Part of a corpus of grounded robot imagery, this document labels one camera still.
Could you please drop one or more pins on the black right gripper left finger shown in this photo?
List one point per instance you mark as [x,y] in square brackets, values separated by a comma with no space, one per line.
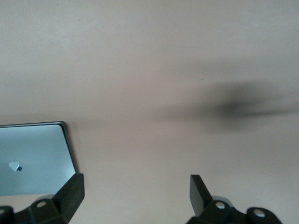
[58,205]

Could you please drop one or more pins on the silver grey laptop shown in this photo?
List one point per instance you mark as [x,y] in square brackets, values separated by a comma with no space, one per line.
[35,158]

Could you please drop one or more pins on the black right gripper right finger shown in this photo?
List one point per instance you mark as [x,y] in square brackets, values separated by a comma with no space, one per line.
[210,210]

